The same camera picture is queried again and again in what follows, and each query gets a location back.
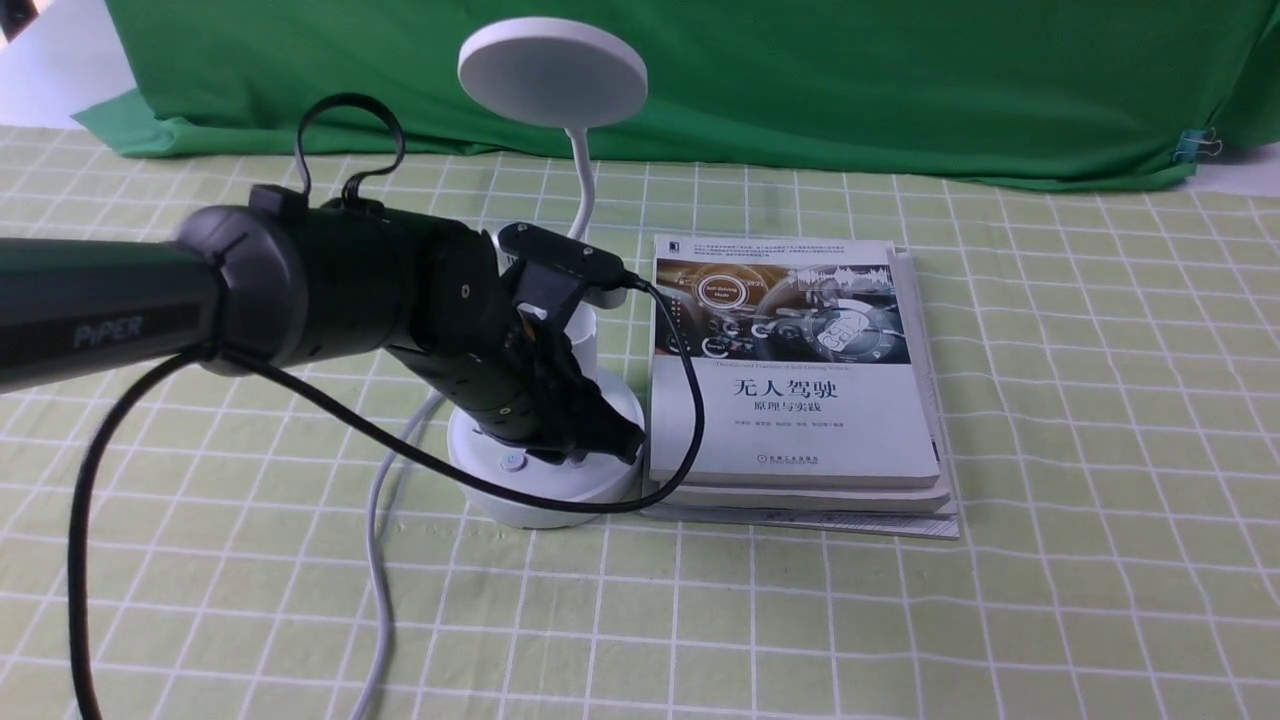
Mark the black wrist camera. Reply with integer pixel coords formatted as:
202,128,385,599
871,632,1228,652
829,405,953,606
495,223,630,331

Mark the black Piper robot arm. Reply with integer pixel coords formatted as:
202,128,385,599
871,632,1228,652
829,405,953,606
1,184,645,464

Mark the white lamp power cable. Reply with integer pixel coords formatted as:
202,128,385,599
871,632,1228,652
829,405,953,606
349,389,445,720

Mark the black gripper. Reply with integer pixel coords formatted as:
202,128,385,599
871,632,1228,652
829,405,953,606
387,228,645,465

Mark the green checkered tablecloth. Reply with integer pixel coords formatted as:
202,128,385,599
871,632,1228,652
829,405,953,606
0,126,1280,720

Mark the top book with car cover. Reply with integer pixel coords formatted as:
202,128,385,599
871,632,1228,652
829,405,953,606
648,236,943,489

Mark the teal binder clip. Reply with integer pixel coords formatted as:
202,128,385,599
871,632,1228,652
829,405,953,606
1172,128,1222,164

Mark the black camera cable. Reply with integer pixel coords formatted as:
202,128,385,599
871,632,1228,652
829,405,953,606
68,272,703,720

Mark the green backdrop cloth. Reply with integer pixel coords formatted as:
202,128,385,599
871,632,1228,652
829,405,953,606
76,1,1277,192

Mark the white desk lamp with sockets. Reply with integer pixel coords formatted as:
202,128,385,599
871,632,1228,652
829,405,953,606
447,17,648,516

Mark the bottom thin paper booklet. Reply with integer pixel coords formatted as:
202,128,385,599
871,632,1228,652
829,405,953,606
640,250,963,541

